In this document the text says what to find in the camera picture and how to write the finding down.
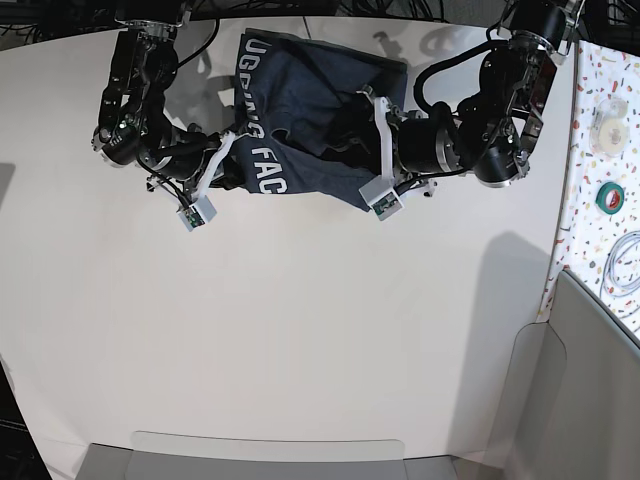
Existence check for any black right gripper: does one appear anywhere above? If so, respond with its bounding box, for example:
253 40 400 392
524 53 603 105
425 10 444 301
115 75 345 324
164 131 240 193

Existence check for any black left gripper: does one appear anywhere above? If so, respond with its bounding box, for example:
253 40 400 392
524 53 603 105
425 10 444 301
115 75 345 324
322 112 458 182

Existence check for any blue t-shirt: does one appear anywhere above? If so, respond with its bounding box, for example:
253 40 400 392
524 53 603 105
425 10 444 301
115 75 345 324
231 29 408 211

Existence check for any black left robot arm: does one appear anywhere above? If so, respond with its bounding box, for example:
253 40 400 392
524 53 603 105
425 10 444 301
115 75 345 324
326 1 580 196

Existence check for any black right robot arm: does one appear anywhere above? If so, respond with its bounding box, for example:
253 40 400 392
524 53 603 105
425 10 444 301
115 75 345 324
92 1 245 200

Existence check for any clear tape dispenser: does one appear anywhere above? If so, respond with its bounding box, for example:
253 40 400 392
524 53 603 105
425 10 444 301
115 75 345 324
590 96 630 158

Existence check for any speckled white side table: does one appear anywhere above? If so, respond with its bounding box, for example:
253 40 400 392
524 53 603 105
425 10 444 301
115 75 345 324
538 41 639 335

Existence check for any green tape roll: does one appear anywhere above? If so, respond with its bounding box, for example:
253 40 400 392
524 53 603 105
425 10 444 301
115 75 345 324
596 182 625 216

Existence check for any grey chair front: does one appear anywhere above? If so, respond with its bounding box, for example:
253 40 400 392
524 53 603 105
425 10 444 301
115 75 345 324
76 431 457 479

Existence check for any grey chair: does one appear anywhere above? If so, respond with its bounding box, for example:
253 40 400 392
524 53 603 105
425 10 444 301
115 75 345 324
486 272 639 479
76 431 457 479

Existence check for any grey chair right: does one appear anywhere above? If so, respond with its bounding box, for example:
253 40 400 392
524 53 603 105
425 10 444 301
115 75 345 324
486 272 639 479

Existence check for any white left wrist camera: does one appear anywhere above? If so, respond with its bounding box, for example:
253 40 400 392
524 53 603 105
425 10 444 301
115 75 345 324
357 85 436 221

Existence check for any coiled white cable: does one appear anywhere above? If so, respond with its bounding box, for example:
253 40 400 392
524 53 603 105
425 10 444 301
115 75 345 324
602 229 640 299

